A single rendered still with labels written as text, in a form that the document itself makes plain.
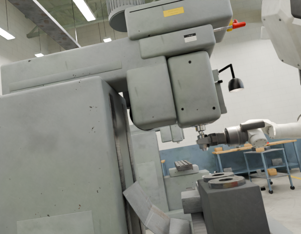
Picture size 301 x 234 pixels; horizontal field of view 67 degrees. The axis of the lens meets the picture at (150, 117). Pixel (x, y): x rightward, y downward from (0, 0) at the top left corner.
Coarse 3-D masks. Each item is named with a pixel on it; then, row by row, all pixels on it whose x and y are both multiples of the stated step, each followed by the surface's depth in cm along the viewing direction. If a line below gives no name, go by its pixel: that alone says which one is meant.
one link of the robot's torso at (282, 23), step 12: (264, 0) 73; (276, 0) 66; (288, 0) 64; (300, 0) 61; (264, 12) 72; (276, 12) 66; (288, 12) 64; (300, 12) 61; (264, 24) 75; (276, 24) 69; (288, 24) 64; (300, 24) 61; (276, 36) 73; (288, 36) 67; (300, 36) 64; (276, 48) 78; (288, 48) 71; (300, 48) 68; (288, 60) 76; (300, 60) 70
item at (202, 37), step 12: (156, 36) 101; (168, 36) 101; (180, 36) 100; (192, 36) 99; (204, 36) 99; (144, 48) 101; (156, 48) 101; (168, 48) 100; (180, 48) 99; (192, 48) 99; (204, 48) 101
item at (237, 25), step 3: (234, 24) 99; (237, 24) 98; (240, 24) 98; (243, 24) 98; (222, 27) 100; (225, 27) 99; (228, 27) 99; (231, 27) 99; (234, 27) 99; (237, 27) 99; (213, 30) 100; (216, 30) 100; (219, 30) 100
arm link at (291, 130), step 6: (300, 120) 104; (282, 126) 101; (288, 126) 100; (294, 126) 100; (300, 126) 100; (282, 132) 100; (288, 132) 100; (294, 132) 99; (300, 132) 99; (294, 138) 102
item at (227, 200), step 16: (208, 176) 68; (224, 176) 63; (240, 176) 59; (208, 192) 53; (224, 192) 52; (240, 192) 52; (256, 192) 51; (208, 208) 54; (224, 208) 51; (240, 208) 51; (256, 208) 51; (208, 224) 62; (224, 224) 51; (240, 224) 51; (256, 224) 50
